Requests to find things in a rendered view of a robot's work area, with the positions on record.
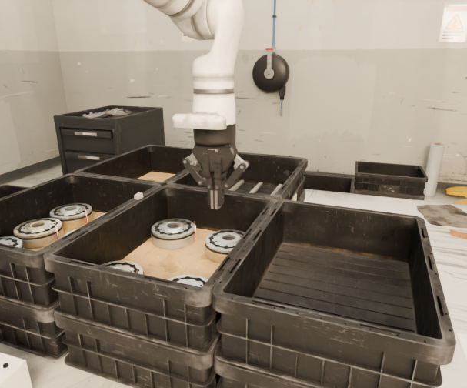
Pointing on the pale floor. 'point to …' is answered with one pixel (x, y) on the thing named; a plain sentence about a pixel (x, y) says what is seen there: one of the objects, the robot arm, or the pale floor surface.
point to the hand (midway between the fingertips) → (216, 198)
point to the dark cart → (105, 135)
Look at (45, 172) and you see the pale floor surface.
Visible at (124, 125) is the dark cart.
